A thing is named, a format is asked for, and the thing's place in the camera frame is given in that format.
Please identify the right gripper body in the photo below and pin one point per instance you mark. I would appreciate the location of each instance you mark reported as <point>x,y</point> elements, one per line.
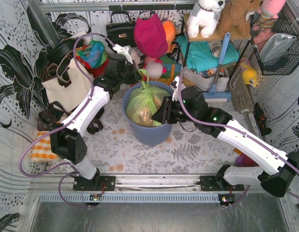
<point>168,111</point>

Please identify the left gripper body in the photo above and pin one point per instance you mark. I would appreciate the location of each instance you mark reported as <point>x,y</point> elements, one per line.
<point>135,71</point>

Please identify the green trash bag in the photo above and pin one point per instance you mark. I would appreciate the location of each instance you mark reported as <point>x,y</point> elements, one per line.
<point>146,90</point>

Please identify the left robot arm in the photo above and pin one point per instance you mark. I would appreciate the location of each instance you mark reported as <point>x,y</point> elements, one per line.
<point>67,137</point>

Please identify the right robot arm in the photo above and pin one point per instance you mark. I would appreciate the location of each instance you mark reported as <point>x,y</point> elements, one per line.
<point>275,169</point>

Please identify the blue trash bin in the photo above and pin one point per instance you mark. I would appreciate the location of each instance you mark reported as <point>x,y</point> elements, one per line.
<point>150,136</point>

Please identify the colourful printed bag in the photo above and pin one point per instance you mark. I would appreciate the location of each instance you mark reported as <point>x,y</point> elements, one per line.
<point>93,55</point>

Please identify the magenta cloth bag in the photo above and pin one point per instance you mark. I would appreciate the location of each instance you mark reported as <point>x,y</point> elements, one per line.
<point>150,37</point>

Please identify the cream canvas tote bag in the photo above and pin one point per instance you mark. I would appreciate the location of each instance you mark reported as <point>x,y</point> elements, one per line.
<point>70,94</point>

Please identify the crumpled brown paper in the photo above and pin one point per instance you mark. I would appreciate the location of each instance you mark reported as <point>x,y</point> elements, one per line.
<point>143,109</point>

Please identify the white plush sheep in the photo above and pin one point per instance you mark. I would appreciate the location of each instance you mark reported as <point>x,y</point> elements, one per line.
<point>135,56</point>

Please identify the pink plush doll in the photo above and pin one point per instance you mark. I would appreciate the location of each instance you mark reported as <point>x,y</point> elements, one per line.
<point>154,68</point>

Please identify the red cloth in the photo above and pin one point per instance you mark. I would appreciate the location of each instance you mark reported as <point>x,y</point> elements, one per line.
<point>98,71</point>

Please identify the white shoe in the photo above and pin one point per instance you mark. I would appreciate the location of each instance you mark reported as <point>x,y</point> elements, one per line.
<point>204,83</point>

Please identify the rainbow striped cloth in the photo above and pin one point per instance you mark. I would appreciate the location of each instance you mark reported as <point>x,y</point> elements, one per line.
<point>172,70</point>

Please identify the black leather handbag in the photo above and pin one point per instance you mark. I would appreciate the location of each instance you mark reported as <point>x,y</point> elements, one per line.
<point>121,33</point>

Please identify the orange plush toy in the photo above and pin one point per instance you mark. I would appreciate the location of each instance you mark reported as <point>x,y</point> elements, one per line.
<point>170,32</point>

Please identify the teal folded cloth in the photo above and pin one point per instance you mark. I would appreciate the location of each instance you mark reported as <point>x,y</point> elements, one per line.
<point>200,57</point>

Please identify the black round hat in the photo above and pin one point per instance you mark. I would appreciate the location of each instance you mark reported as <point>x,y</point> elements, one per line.
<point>55,55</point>

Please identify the purple orange sock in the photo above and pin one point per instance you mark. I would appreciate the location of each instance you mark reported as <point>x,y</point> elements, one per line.
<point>244,161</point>

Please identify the yellow plush toy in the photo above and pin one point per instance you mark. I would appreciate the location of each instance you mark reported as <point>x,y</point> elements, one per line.
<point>249,75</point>

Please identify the wooden metal shelf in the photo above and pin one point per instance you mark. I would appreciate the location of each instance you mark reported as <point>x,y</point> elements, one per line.
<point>214,37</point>

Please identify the white plush dog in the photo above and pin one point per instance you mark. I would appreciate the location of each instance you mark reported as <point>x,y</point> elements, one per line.
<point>204,18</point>

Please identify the brown teddy bear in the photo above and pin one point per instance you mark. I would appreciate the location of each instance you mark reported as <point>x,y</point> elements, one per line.
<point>234,15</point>

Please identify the orange checkered cloth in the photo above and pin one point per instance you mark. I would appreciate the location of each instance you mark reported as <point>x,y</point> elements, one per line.
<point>41,152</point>

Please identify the silver foil pouch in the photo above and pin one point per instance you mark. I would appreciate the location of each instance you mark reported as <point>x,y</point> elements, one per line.
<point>276,46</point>

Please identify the pink plush toy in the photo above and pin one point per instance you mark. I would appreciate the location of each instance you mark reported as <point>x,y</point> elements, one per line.
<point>268,13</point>

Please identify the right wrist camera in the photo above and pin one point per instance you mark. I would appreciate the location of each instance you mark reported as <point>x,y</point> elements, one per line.
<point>175,84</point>

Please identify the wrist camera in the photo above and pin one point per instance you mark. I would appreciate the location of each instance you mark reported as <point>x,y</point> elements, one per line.
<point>175,84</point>
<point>126,51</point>

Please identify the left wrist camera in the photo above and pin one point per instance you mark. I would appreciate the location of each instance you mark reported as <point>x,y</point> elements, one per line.
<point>126,51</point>

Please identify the black wire basket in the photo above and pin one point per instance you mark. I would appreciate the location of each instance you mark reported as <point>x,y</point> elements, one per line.
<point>284,65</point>

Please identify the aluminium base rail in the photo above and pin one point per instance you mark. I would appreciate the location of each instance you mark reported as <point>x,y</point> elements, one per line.
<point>138,182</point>

